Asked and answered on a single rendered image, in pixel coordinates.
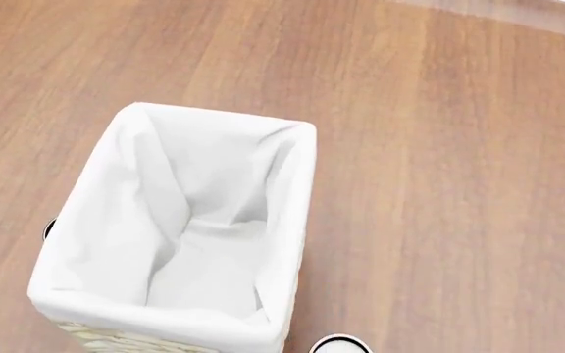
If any woven basket with white liner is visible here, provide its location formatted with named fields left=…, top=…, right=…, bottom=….
left=26, top=101, right=318, bottom=353

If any white round black-rimmed object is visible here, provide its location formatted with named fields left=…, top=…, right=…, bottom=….
left=310, top=332, right=374, bottom=353

